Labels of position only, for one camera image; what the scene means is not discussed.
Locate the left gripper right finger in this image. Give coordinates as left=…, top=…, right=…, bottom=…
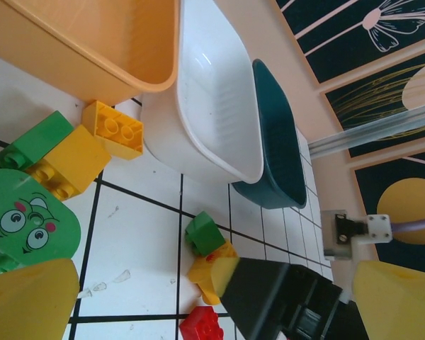
left=352, top=260, right=425, bottom=340

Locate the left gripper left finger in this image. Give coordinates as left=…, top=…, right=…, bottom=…
left=0, top=258, right=81, bottom=340

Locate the yellow lego with red print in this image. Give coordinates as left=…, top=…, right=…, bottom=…
left=187, top=239, right=240, bottom=306

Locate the green lego brick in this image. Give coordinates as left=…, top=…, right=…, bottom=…
left=0, top=110, right=74, bottom=171
left=184, top=211, right=225, bottom=256

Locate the red lego brick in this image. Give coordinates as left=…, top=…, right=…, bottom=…
left=179, top=306, right=226, bottom=340

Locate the green lego with cartoon face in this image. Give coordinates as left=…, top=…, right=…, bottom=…
left=0, top=169, right=82, bottom=278

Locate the teal plastic bin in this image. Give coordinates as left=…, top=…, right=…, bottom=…
left=232, top=58, right=308, bottom=210

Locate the yellow lego brick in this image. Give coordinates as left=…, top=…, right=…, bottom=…
left=83, top=100, right=145, bottom=161
left=23, top=124, right=112, bottom=202

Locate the white plastic bin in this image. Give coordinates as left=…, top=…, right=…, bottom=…
left=140, top=0, right=265, bottom=185

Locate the orange plastic bin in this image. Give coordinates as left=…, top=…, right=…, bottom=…
left=0, top=0, right=181, bottom=103

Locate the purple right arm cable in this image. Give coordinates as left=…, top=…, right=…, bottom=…
left=391, top=217, right=425, bottom=234

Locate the dark wall panel yellow oval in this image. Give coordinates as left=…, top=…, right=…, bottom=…
left=352, top=155, right=425, bottom=276

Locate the aluminium frame post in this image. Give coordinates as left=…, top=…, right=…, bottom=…
left=308, top=105, right=425, bottom=159

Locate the dark wall panel beige circle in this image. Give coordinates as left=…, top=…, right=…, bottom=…
left=322, top=56, right=425, bottom=160

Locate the dark wall panel with flowers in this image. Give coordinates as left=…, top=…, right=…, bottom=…
left=274, top=0, right=425, bottom=85

